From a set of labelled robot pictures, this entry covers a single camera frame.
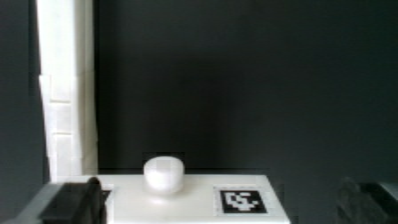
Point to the white front barrier rail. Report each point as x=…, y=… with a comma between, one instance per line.
x=67, y=83

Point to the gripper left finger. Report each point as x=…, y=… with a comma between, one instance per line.
x=67, y=204

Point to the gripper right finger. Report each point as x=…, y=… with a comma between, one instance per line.
x=367, y=204

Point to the white drawer box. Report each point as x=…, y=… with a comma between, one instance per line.
x=166, y=197

